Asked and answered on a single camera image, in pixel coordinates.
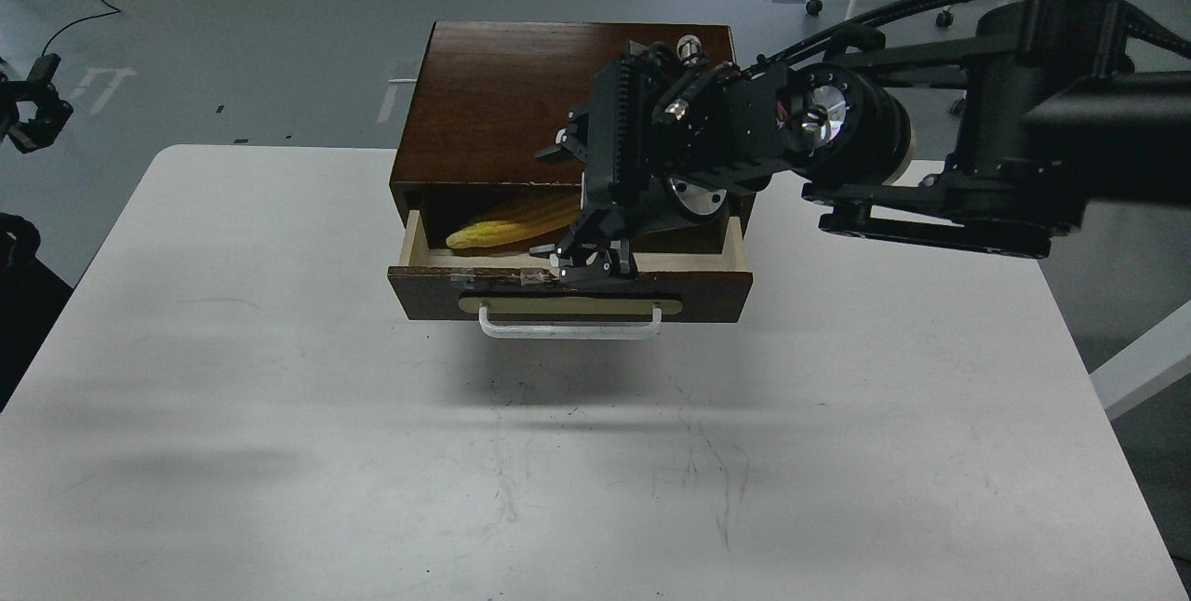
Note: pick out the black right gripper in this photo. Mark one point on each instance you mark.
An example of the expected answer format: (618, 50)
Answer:
(665, 140)

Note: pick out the yellow corn cob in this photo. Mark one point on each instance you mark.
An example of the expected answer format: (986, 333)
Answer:
(516, 220)

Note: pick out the wooden drawer with brown front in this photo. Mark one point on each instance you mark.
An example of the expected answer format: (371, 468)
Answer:
(433, 284)

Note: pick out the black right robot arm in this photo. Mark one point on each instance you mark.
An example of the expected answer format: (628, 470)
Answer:
(978, 125)

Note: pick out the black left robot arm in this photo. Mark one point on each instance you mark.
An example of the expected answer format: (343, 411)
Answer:
(32, 295)

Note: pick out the dark brown wooden cabinet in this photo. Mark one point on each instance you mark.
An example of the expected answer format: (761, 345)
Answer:
(490, 95)

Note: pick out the white table leg bar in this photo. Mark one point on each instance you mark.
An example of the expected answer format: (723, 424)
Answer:
(1148, 365)

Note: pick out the white drawer handle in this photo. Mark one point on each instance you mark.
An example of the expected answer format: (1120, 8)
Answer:
(553, 331)

